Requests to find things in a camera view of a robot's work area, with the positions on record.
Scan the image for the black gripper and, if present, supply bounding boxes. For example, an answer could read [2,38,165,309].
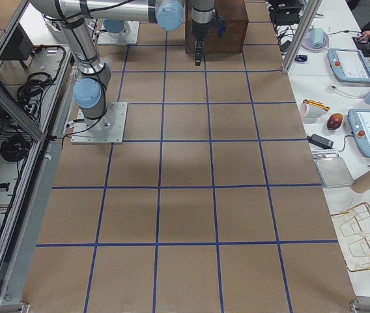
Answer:
[191,20,212,66]

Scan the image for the dark wooden drawer box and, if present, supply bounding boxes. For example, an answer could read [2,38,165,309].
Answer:
[184,0,249,55]

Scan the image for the small black blue device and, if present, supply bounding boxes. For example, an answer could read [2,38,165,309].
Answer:
[294,54,308,63]

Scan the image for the purple plate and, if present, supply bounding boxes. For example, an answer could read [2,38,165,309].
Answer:
[302,35,329,52]

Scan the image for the teal cup on plate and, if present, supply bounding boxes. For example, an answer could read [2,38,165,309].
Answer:
[310,28,325,49]

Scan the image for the pink white cup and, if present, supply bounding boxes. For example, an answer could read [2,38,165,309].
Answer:
[299,103,326,119]

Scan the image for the gold cylinder tool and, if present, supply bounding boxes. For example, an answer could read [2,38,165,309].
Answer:
[302,99,330,112]

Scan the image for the white usb adapter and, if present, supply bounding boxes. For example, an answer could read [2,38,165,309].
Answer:
[327,84,337,93]

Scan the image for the black power adapter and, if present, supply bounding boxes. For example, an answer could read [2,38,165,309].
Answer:
[307,134,334,149]

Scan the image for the upper teach pendant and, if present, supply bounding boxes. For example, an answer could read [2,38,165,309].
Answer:
[327,48,370,83]

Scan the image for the red brown mango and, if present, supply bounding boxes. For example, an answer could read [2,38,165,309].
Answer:
[326,113,343,130]

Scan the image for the grey metal tray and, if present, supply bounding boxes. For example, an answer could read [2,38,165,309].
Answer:
[312,150,353,188]

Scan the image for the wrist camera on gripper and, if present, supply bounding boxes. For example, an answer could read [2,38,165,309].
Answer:
[214,10,227,38]

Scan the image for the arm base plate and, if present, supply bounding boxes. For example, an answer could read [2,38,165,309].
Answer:
[70,102,128,144]
[98,19,140,46]

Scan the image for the aluminium frame post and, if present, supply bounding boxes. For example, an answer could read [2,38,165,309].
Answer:
[281,0,322,74]

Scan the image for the black cable coil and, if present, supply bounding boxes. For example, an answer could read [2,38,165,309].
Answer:
[0,134,29,163]

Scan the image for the gold wire rack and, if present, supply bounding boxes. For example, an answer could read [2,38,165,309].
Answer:
[331,202,370,273]

